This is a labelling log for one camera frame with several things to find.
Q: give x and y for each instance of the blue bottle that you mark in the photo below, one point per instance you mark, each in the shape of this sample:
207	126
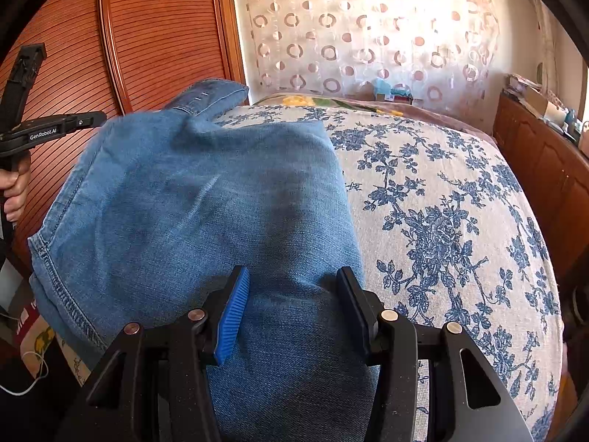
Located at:
572	119

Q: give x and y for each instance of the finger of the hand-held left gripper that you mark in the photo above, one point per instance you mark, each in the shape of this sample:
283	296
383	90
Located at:
87	120

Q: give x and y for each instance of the red printed bag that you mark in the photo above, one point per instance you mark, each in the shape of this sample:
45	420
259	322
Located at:
27	320

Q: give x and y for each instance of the patterned window drape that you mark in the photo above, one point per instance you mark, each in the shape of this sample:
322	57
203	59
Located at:
545	41

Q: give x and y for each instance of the pink jug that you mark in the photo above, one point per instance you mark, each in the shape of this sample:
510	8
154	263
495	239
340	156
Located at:
584	140

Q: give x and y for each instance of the wooden slatted wardrobe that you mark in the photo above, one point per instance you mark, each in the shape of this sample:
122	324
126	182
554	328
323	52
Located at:
161	32

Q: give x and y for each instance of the wooden side cabinet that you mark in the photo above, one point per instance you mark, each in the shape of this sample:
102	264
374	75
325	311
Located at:
534	147

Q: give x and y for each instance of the person's left hand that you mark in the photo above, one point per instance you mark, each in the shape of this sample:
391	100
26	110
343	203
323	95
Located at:
18	193

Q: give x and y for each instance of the colourful floral blanket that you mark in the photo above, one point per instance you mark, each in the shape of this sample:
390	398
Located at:
299	100

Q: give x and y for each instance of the stack of papers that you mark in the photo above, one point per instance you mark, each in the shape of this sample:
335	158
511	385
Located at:
520	84

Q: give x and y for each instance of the yellow green printed mat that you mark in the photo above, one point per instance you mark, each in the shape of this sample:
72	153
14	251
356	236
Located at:
37	345

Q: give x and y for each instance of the circle-patterned sheer curtain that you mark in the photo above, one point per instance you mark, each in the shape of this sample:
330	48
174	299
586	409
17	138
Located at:
368	23

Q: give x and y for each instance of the blue denim pants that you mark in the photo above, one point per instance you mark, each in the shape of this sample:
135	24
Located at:
207	193

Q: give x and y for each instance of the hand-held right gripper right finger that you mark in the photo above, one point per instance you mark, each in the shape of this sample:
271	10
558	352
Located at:
356	304

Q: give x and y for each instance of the small cardboard box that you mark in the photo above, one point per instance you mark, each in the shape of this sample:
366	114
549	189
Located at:
400	96

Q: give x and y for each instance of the open cardboard box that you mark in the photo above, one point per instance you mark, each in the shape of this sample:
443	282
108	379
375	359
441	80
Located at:
543	106

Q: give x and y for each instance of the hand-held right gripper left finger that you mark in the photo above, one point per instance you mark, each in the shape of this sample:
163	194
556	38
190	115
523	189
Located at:
232	317

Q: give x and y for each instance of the blue floral white sheet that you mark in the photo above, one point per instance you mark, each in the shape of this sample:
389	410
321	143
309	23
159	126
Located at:
437	193

